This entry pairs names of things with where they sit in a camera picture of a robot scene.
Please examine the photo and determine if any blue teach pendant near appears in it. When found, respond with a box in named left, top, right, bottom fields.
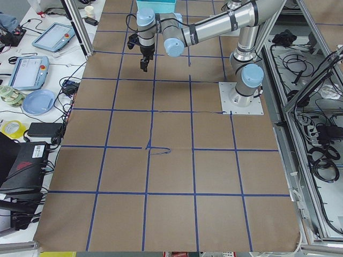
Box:
left=9, top=56, right=49, bottom=91

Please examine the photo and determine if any aluminium frame post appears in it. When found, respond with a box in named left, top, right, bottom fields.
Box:
left=61, top=0, right=94, bottom=57

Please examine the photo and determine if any blue teach pendant far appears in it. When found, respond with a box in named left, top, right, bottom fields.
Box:
left=32, top=22, right=75, bottom=52

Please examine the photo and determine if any yellow tape roll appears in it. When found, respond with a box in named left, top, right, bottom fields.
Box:
left=1, top=120, right=27, bottom=139

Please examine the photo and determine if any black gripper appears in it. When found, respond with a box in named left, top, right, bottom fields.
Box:
left=127, top=33, right=155, bottom=72

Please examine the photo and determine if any blue teach pendant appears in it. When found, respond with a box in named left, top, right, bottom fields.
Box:
left=32, top=22, right=75, bottom=52
left=9, top=56, right=49, bottom=91

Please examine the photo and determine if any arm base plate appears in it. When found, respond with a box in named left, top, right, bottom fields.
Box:
left=219, top=82, right=264, bottom=115

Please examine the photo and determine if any light blue plastic bin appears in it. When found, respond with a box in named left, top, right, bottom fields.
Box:
left=136, top=0, right=177, bottom=13

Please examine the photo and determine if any blue plastic plate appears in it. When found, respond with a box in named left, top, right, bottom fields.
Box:
left=22, top=89, right=55, bottom=115

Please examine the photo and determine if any white paper cup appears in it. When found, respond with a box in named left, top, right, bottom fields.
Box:
left=84, top=5, right=95, bottom=19

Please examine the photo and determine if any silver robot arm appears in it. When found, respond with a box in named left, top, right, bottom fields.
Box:
left=127, top=1, right=285, bottom=97

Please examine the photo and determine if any black power adapter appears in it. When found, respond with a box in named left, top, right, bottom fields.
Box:
left=27, top=123, right=62, bottom=138

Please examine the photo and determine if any black computer box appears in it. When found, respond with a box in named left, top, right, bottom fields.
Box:
left=1, top=133, right=49, bottom=195

